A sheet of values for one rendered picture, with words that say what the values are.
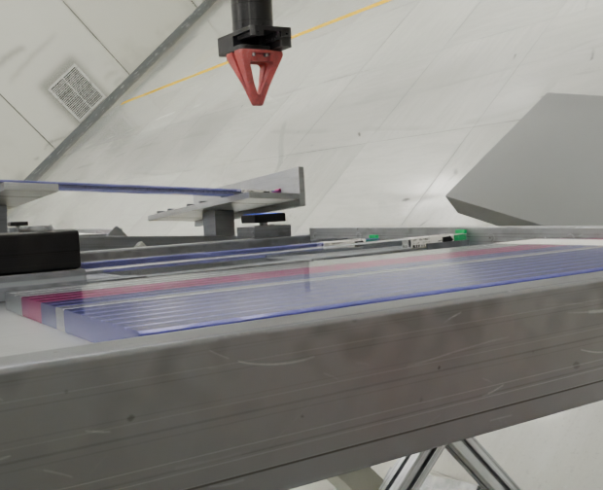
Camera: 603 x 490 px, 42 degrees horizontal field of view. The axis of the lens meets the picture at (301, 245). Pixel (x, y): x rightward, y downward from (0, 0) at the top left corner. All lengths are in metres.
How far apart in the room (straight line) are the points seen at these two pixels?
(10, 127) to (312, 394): 8.34
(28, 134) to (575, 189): 7.83
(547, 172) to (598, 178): 0.09
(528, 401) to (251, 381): 0.15
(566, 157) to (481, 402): 0.81
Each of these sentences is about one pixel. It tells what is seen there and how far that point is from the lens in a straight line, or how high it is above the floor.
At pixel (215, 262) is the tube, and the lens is 0.69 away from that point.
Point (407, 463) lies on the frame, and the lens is 1.32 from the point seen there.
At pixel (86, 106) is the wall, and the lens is 8.83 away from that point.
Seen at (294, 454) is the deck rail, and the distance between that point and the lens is 0.30.
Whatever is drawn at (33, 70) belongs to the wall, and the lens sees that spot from 8.75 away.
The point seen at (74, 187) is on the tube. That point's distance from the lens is 1.13.
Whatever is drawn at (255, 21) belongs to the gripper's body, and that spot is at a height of 0.99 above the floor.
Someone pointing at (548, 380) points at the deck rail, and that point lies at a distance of 0.39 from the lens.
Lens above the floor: 1.18
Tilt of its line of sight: 24 degrees down
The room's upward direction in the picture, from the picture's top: 42 degrees counter-clockwise
